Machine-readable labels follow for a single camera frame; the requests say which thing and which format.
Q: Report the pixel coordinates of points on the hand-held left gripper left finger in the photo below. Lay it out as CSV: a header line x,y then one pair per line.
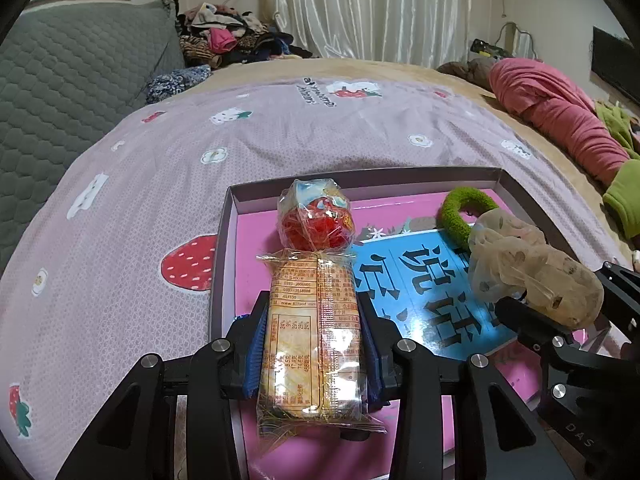
x,y
255,355

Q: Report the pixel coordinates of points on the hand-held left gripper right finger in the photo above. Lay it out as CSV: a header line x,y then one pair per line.
x,y
372,360

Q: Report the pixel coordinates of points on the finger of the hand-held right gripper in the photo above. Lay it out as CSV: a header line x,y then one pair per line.
x,y
622,285
535,327

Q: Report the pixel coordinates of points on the clear bread packet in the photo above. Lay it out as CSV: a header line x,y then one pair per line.
x,y
310,340

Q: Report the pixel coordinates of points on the beige mesh scrunchie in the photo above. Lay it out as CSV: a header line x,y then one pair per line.
x,y
540,270

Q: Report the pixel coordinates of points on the shallow cardboard box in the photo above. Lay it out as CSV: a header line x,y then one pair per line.
x,y
222,260

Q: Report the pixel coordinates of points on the green blanket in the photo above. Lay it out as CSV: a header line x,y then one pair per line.
x,y
625,195

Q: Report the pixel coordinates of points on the red wrapped candy ball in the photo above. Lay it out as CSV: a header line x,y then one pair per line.
x,y
315,220

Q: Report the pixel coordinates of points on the pink quilt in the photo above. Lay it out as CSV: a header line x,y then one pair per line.
x,y
550,100

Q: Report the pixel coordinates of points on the black television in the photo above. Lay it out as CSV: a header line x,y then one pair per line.
x,y
617,62

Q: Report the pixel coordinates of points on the dark brown cloth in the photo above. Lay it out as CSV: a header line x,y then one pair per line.
x,y
465,69

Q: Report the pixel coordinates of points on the black and yellow object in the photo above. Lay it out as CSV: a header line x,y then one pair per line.
x,y
487,47

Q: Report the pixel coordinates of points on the blue floral cloth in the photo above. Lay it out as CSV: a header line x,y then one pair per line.
x,y
175,82

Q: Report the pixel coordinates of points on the pile of clothes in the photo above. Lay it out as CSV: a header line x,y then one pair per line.
x,y
225,35

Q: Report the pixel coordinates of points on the grey quilted headboard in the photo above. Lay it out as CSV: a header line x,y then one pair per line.
x,y
65,75

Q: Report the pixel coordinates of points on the white curtain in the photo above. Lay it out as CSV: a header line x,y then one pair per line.
x,y
370,10

